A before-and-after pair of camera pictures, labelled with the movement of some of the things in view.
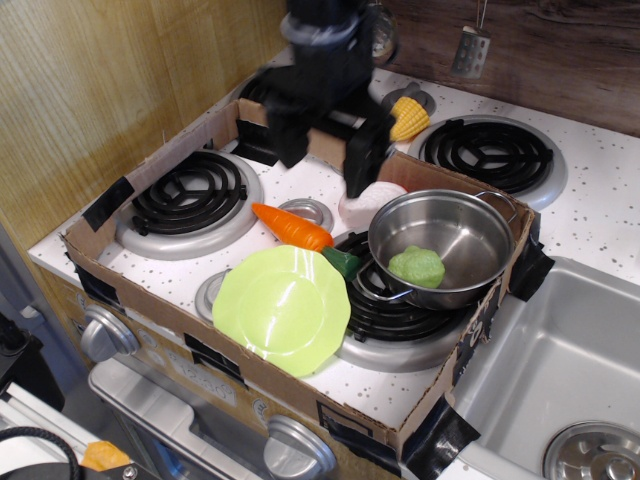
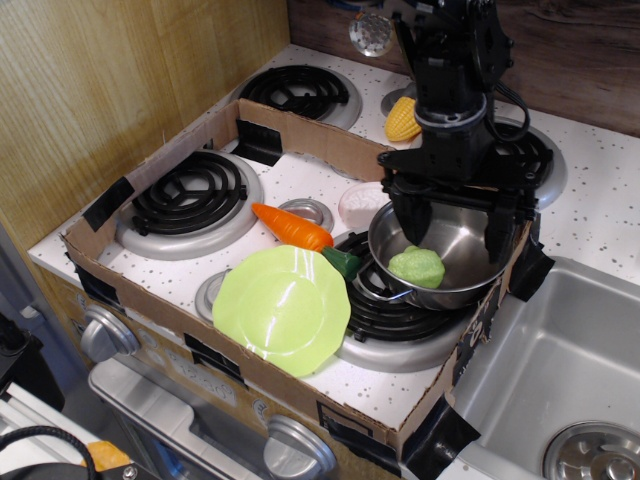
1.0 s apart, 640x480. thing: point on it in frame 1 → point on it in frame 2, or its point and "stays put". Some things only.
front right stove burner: (396, 335) stays put
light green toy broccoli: (418, 266) stays put
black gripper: (319, 81) → (471, 163)
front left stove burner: (202, 207) stays put
